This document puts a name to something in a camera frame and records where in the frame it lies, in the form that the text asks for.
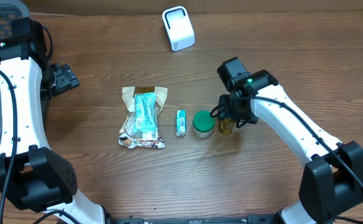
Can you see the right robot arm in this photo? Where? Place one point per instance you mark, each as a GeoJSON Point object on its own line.
{"type": "Point", "coordinates": [332, 180]}

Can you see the small teal white packet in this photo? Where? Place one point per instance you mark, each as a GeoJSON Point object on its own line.
{"type": "Point", "coordinates": [180, 123]}

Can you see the light green wipes packet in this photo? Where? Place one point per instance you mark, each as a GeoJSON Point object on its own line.
{"type": "Point", "coordinates": [145, 118]}

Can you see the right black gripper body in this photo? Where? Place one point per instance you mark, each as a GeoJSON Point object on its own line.
{"type": "Point", "coordinates": [237, 113]}

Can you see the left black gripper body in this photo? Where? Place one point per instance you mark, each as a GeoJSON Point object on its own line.
{"type": "Point", "coordinates": [64, 79]}

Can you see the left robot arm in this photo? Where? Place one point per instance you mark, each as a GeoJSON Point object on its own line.
{"type": "Point", "coordinates": [32, 176]}

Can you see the yellow drink bottle silver cap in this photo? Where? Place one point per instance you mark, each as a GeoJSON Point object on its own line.
{"type": "Point", "coordinates": [226, 125]}

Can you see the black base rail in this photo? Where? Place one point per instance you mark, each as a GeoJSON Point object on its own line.
{"type": "Point", "coordinates": [200, 220]}

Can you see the brown snack packet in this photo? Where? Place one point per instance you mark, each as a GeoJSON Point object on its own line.
{"type": "Point", "coordinates": [127, 135]}

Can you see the green lid white jar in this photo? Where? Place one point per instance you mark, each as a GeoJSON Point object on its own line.
{"type": "Point", "coordinates": [203, 124]}

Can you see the white barcode scanner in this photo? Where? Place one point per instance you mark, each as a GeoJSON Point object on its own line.
{"type": "Point", "coordinates": [178, 28]}

